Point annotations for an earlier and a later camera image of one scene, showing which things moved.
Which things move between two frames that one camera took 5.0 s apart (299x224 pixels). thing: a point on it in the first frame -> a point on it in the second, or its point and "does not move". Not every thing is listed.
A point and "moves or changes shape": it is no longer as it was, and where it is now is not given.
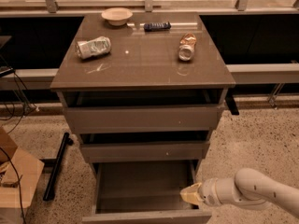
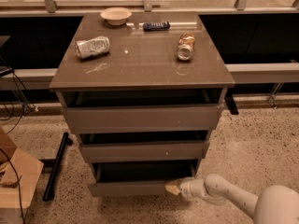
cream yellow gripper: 207,190 -> 186,188
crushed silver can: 92,47 does not move
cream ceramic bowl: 117,16 does not move
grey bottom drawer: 145,192 moves or changes shape
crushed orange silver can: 187,47 does not move
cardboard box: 20,174 does not move
